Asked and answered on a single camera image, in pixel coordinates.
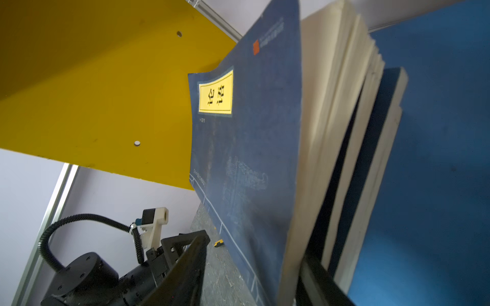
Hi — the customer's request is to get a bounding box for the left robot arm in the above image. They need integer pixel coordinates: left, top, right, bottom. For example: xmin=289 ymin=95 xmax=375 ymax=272
xmin=38 ymin=214 xmax=210 ymax=305

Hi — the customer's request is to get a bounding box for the separate blue yellow-label book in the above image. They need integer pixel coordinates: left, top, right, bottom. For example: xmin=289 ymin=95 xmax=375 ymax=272
xmin=188 ymin=1 xmax=380 ymax=305

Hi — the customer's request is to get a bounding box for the yellow wooden bookshelf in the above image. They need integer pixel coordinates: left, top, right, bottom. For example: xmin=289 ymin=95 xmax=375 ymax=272
xmin=0 ymin=0 xmax=490 ymax=306

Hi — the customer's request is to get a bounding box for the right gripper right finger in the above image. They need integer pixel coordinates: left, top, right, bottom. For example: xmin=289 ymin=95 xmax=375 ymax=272
xmin=296 ymin=254 xmax=354 ymax=306

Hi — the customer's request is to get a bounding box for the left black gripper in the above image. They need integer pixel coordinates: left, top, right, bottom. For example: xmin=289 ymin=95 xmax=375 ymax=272
xmin=114 ymin=230 xmax=207 ymax=305

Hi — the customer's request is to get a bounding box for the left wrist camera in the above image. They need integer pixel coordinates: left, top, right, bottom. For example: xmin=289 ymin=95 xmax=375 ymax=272
xmin=135 ymin=207 xmax=168 ymax=250

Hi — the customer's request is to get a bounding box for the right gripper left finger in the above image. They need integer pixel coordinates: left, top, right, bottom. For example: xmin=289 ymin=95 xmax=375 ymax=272
xmin=141 ymin=233 xmax=209 ymax=305

